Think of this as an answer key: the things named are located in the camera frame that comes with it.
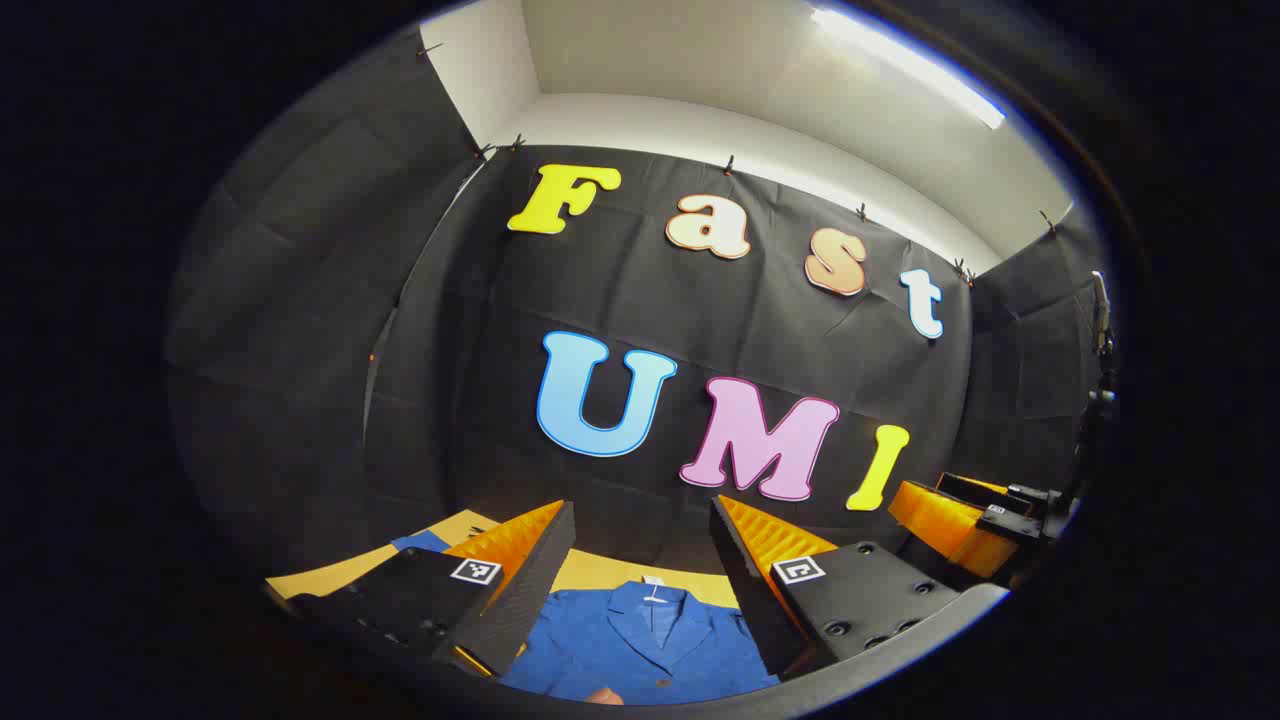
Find row of black cloth clips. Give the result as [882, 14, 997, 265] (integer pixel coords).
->
[418, 40, 1059, 286]

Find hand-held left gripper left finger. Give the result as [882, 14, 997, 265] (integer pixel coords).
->
[265, 500, 578, 679]

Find black backdrop cloth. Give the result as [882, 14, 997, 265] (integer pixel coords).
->
[165, 25, 1116, 576]

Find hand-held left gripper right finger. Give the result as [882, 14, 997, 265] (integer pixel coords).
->
[709, 494, 1009, 681]

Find blue jacket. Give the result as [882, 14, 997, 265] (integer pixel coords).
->
[390, 530, 781, 706]

